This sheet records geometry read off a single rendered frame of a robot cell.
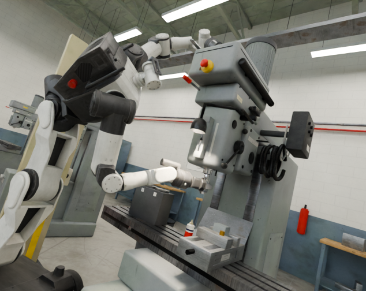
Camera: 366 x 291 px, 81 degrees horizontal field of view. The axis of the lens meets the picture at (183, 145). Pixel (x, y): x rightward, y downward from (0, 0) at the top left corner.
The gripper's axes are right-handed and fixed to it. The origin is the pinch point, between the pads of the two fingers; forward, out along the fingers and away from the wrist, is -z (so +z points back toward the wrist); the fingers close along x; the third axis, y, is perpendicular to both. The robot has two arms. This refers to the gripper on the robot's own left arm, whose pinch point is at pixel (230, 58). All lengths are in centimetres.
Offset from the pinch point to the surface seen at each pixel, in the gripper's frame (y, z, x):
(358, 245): -8, -184, -339
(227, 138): -36, -35, 8
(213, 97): -25.7, -16.3, 12.2
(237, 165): -43, -44, -7
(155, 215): -95, -30, -4
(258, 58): 14.6, -5.7, -14.9
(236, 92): -17.4, -24.9, 13.7
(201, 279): -86, -70, 15
